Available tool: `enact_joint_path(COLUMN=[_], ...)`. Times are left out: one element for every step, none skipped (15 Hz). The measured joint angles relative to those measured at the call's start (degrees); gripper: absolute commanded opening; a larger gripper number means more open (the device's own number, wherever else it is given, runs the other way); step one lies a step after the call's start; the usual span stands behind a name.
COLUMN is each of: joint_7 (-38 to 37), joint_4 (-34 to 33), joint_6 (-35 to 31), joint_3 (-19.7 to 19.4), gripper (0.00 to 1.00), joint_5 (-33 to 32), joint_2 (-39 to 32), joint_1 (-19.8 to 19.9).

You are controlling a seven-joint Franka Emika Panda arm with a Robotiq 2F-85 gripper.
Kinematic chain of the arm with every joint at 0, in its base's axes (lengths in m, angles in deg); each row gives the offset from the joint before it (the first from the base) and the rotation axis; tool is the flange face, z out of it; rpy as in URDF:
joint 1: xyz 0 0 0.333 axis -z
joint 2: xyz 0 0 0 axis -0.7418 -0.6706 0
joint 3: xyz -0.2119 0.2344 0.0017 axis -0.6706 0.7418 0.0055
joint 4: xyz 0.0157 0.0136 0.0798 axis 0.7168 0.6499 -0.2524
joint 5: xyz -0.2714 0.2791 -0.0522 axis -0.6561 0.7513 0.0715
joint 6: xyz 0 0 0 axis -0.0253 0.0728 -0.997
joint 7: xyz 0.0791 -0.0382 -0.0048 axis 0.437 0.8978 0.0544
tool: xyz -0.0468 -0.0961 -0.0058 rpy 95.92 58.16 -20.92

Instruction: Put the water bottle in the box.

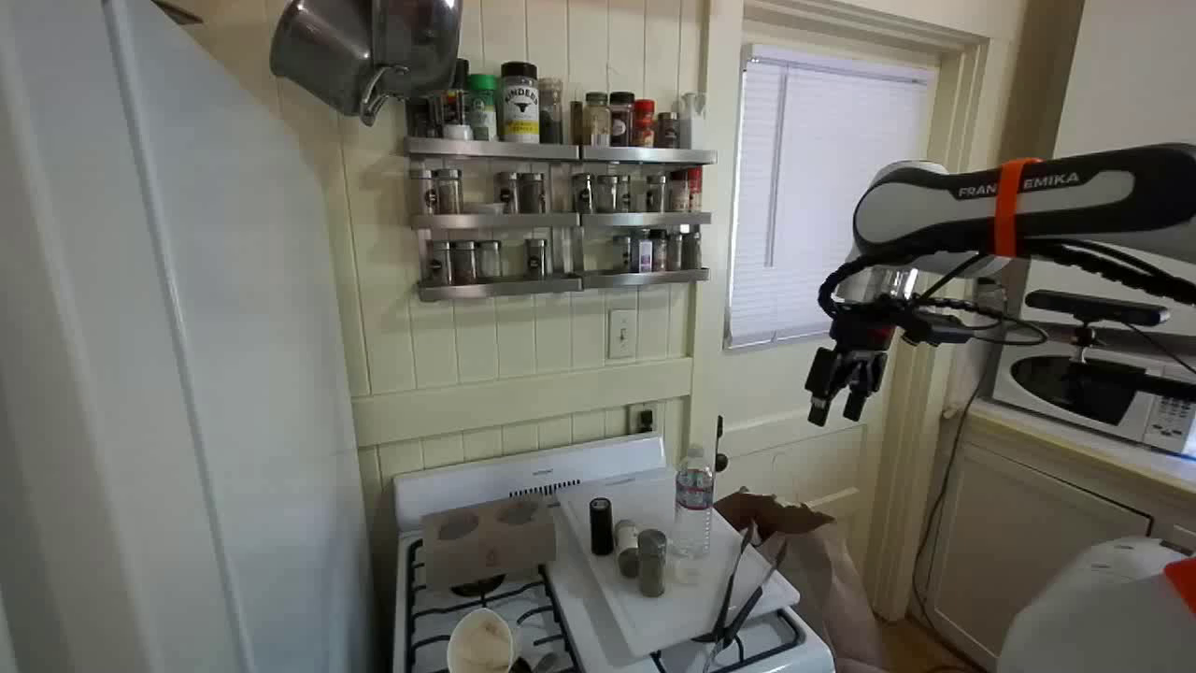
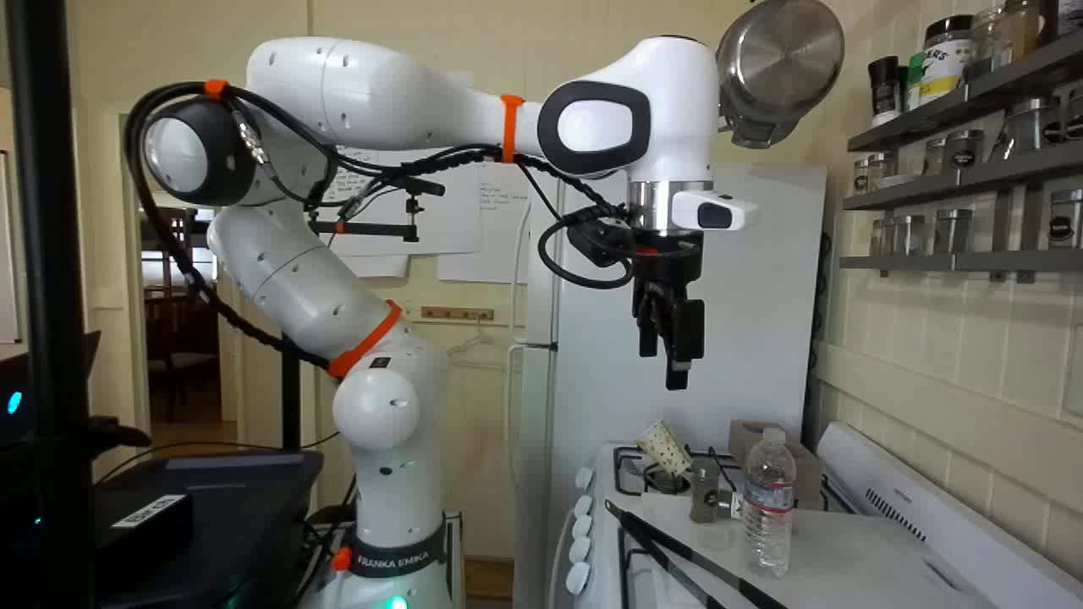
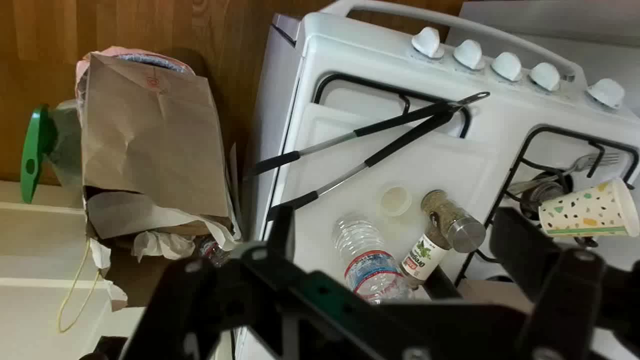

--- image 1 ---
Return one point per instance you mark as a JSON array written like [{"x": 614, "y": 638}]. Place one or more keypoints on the black wall outlet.
[{"x": 644, "y": 418}]

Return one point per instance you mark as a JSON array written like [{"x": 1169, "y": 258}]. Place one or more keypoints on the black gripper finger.
[
  {"x": 865, "y": 390},
  {"x": 820, "y": 390}
]

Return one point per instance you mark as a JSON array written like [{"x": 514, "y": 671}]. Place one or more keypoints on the black tongs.
[{"x": 733, "y": 597}]

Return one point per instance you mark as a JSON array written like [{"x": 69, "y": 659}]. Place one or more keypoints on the hanging steel pot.
[{"x": 323, "y": 55}]

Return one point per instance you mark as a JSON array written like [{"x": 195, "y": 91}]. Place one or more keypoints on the red spice jar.
[{"x": 644, "y": 124}]

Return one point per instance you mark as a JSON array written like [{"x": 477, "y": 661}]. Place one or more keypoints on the grey cylinder shaker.
[{"x": 651, "y": 562}]

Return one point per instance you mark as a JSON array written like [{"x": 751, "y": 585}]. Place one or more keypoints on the black cylinder shaker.
[{"x": 601, "y": 527}]

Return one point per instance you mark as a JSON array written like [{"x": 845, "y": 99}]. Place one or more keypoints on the white microwave oven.
[{"x": 1096, "y": 386}]

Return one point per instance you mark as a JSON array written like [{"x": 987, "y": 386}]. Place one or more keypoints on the white window blind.
[{"x": 809, "y": 188}]

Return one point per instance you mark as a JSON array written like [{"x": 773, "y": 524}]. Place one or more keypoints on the brown paper bag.
[{"x": 824, "y": 572}]

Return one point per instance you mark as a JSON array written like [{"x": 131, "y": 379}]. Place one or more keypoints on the green-lid spice jar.
[{"x": 485, "y": 111}]

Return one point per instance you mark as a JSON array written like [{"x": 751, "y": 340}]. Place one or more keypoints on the large white-label spice jar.
[{"x": 520, "y": 111}]

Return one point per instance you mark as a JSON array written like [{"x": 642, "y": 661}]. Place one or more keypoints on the dark spice jar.
[{"x": 425, "y": 117}]

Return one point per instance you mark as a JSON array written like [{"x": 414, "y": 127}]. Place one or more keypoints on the cream kitchen cabinet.
[{"x": 1023, "y": 524}]

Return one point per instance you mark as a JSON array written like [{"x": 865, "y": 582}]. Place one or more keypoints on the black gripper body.
[{"x": 863, "y": 337}]

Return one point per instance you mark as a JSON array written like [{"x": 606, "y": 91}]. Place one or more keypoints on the white refrigerator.
[{"x": 163, "y": 374}]

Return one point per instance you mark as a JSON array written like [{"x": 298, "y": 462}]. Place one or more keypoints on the hanging steel pan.
[{"x": 421, "y": 38}]

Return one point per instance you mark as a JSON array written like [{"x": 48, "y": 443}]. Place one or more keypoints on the metal spice rack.
[{"x": 564, "y": 220}]

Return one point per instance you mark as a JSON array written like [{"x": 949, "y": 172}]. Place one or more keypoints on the white cutting board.
[{"x": 693, "y": 598}]

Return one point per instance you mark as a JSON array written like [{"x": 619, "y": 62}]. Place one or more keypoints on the cream light switch plate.
[{"x": 624, "y": 335}]

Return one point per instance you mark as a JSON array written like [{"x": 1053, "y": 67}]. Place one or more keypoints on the clear plastic water bottle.
[{"x": 696, "y": 492}]

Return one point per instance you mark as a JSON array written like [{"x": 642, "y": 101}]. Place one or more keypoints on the white bowl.
[{"x": 482, "y": 642}]

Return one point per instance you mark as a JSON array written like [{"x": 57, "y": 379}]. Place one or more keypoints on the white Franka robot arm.
[{"x": 957, "y": 205}]

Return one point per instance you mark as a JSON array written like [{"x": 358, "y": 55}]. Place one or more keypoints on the black camera bar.
[{"x": 1090, "y": 303}]

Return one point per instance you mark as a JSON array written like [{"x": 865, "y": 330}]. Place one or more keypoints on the small white labelled shaker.
[{"x": 626, "y": 546}]

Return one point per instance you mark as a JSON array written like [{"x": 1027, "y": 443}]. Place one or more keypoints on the white gas stove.
[{"x": 498, "y": 481}]

